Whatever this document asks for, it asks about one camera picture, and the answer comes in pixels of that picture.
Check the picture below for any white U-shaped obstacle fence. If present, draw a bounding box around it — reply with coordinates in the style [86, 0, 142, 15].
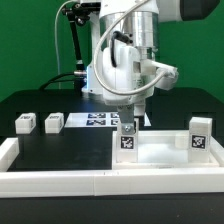
[0, 138, 224, 198]

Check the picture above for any white fiducial marker sheet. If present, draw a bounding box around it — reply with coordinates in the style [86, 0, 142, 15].
[64, 111, 152, 128]

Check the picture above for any white square tabletop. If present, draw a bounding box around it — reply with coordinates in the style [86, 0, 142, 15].
[112, 130, 224, 169]

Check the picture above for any grey thin cable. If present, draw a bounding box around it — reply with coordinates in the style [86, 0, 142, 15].
[54, 0, 77, 90]

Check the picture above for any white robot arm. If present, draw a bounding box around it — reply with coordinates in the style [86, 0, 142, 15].
[62, 0, 220, 135]

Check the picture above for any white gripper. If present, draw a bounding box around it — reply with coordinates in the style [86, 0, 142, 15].
[102, 46, 156, 135]

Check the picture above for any black cable bundle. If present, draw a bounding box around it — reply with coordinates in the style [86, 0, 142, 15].
[39, 6, 88, 91]

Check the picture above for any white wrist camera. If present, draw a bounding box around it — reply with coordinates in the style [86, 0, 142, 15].
[151, 61, 179, 91]

